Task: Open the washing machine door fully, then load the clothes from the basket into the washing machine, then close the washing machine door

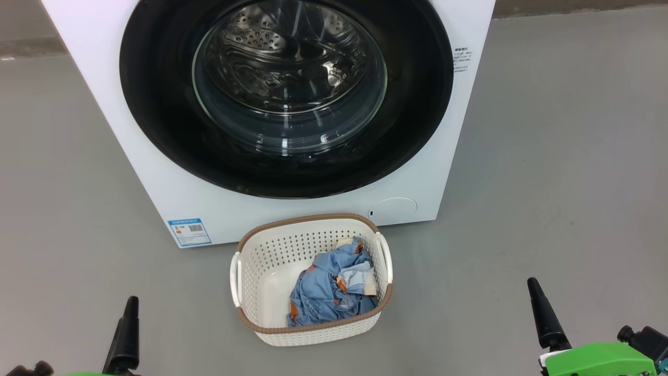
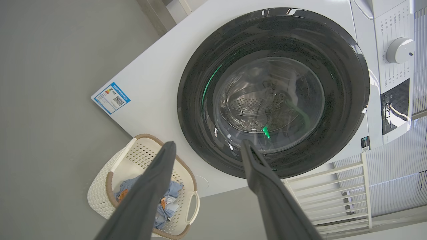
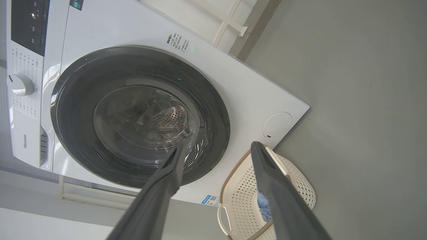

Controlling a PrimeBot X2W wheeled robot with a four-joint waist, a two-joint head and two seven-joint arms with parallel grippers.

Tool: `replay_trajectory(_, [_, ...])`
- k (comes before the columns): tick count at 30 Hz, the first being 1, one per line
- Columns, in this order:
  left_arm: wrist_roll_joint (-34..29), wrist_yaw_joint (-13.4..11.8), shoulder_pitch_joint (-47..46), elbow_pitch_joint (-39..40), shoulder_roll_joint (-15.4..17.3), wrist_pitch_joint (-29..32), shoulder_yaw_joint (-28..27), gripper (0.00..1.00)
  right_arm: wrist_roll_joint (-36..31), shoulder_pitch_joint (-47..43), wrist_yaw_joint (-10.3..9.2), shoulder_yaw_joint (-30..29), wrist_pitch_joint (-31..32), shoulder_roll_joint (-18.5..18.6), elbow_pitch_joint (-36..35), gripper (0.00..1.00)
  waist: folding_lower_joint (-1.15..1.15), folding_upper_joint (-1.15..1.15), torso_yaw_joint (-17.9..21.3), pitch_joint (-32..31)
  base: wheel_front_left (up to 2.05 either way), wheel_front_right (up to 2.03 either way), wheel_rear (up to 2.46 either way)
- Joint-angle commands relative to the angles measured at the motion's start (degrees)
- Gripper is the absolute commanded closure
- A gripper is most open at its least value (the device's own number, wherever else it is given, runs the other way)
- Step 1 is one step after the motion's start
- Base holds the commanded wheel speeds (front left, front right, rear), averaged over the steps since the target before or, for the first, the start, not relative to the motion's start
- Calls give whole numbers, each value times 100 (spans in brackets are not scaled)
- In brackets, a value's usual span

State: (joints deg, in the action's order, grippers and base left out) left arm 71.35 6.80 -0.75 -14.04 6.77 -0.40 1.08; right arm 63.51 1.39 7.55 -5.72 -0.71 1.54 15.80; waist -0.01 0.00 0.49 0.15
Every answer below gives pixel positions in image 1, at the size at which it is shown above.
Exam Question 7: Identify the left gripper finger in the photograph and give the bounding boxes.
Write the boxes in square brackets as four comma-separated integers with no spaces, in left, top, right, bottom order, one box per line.
[103,296,141,374]

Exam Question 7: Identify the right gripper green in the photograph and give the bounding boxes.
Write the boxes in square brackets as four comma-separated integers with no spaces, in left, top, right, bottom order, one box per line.
[527,277,658,376]

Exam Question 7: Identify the pale blue and cream garment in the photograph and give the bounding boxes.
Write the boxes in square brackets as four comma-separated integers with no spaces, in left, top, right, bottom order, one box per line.
[337,261,377,299]

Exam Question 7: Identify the blue garment with orange print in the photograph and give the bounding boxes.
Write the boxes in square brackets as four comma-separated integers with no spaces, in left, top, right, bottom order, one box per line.
[286,238,378,328]

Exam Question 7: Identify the washing machine glass door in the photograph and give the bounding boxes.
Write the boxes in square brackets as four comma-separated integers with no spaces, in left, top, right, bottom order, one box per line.
[119,0,455,199]

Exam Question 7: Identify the white front-load washing machine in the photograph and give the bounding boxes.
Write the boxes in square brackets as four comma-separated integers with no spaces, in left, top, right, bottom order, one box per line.
[42,0,496,249]

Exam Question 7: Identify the stainless steel washing machine drum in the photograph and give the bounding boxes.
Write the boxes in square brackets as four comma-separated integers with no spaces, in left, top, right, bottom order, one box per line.
[206,0,379,118]

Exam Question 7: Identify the blue energy label sticker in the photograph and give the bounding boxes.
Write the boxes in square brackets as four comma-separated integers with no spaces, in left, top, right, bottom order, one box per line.
[168,218,212,248]

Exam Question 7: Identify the cream perforated laundry basket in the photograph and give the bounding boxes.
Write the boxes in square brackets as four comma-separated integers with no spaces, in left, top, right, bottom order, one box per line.
[230,213,393,347]

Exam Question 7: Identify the round white filter cover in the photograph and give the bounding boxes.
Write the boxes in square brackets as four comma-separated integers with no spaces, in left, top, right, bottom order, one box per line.
[368,197,418,223]

